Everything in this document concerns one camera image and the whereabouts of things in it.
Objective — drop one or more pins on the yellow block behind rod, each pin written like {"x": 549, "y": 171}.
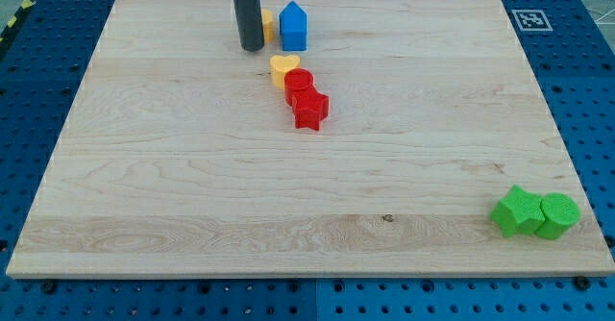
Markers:
{"x": 268, "y": 25}

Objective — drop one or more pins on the black screw bottom right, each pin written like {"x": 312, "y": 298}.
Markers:
{"x": 582, "y": 283}

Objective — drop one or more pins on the blue house-shaped block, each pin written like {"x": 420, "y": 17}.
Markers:
{"x": 293, "y": 27}

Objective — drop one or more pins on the black screw bottom left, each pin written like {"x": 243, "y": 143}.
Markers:
{"x": 48, "y": 287}

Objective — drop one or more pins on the white fiducial marker tag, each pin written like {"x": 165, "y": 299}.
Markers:
{"x": 531, "y": 20}

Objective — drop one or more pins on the red cylinder block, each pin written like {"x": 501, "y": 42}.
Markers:
{"x": 296, "y": 80}

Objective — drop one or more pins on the black screw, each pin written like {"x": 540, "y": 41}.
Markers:
{"x": 48, "y": 287}
{"x": 582, "y": 283}

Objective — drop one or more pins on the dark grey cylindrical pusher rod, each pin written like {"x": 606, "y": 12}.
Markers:
{"x": 249, "y": 24}

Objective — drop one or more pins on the green star block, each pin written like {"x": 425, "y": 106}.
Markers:
{"x": 518, "y": 212}

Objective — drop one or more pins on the red star block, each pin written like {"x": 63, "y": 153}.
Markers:
{"x": 310, "y": 108}

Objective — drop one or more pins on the green cylinder block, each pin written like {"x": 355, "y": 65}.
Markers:
{"x": 560, "y": 213}

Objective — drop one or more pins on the wooden board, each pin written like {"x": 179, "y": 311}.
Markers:
{"x": 179, "y": 159}

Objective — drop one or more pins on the yellow heart block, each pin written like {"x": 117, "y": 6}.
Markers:
{"x": 280, "y": 65}

